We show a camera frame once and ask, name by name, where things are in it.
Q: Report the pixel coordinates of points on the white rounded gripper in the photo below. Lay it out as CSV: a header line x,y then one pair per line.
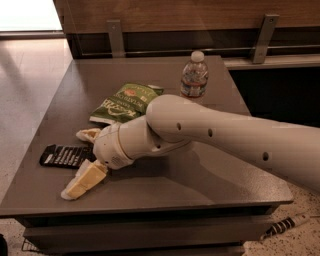
x,y
107,146

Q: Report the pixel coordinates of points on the black rxbar chocolate wrapper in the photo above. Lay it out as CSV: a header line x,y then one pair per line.
x,y
70,157

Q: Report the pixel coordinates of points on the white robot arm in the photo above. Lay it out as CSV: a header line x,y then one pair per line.
x,y
288,151

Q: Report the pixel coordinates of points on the green potato chips bag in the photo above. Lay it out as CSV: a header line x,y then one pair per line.
x,y
128,103

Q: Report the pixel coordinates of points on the clear plastic water bottle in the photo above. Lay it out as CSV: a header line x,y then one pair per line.
x,y
194,76

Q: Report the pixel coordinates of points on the grey low table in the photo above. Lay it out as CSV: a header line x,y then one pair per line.
x,y
194,202

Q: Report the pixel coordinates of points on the wooden bench backrest panel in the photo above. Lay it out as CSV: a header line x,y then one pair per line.
x,y
176,27

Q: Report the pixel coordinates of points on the black white striped tool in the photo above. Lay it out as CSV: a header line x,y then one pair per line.
x,y
285,224

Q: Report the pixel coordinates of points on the left metal bracket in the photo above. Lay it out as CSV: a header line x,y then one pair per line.
x,y
116,38

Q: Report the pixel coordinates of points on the metal bracket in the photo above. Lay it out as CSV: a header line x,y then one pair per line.
x,y
266,31
116,38

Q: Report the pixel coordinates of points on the right metal bracket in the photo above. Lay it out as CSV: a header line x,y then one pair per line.
x,y
266,31

